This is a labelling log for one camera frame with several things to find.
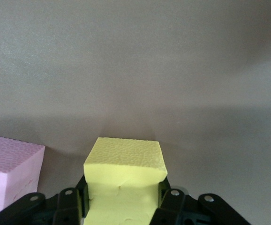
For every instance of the yellow foam cube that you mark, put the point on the yellow foam cube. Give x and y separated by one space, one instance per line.
123 164

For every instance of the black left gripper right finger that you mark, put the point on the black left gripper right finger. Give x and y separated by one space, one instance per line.
173 208

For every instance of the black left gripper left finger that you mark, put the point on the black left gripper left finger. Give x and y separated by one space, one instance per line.
65 208

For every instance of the brown table mat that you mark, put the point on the brown table mat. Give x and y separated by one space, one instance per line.
135 70

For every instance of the pink foam cube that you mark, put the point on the pink foam cube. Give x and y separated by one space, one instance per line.
9 164

